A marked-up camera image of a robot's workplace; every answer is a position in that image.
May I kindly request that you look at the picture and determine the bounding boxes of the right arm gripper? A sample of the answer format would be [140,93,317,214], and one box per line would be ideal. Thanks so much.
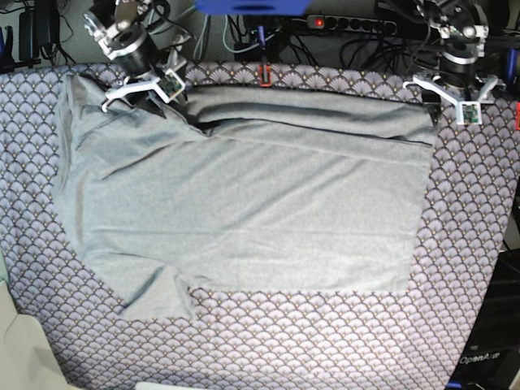
[101,34,188,119]

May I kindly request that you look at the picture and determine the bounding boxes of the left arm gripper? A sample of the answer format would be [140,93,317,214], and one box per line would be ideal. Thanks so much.
[403,50,505,129]

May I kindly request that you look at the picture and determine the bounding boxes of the light grey T-shirt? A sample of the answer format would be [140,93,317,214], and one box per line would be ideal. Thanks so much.
[53,76,436,320]

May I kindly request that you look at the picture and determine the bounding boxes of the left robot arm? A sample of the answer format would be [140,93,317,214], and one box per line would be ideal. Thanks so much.
[403,1,504,126]

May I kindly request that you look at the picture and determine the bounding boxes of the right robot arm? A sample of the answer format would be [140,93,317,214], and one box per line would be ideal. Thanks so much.
[84,1,193,118]

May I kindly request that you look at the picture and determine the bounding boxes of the red right edge clamp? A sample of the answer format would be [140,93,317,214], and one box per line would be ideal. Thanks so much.
[515,102,520,131]

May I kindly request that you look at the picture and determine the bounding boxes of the red centre table clamp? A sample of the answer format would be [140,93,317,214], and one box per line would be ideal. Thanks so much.
[258,64,271,88]

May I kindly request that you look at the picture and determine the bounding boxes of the black power strip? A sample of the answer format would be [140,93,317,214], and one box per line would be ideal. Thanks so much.
[305,15,397,36]

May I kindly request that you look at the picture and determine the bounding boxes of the black power adapter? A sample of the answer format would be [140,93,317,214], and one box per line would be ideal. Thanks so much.
[18,0,60,62]

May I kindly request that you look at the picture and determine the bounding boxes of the fan-patterned purple table cloth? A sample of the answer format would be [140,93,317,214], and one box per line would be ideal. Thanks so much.
[1,64,519,389]

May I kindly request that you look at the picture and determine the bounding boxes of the black OpenArm box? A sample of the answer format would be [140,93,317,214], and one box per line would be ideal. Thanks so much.
[446,249,519,389]

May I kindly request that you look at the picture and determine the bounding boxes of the white object bottom left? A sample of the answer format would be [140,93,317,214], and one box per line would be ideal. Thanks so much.
[1,262,69,389]

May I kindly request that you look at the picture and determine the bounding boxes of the blue overhead mount plate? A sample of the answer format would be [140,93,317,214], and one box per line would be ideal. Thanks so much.
[195,0,310,16]

